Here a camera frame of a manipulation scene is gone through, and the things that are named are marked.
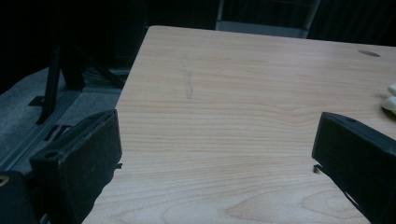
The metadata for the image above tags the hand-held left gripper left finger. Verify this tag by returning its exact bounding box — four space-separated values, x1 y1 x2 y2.
29 108 123 224

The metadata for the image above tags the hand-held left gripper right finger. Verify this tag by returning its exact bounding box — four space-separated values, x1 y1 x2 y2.
311 111 396 224

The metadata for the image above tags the pale green ankle sock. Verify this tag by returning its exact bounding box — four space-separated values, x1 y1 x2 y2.
380 82 396 116

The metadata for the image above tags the metal floor rail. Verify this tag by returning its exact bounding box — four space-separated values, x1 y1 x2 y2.
0 88 83 171

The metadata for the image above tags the grey table cable grommet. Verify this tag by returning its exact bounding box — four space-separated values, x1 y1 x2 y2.
358 49 381 58

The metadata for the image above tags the white metal desk frame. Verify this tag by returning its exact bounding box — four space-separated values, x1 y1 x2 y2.
215 0 321 39

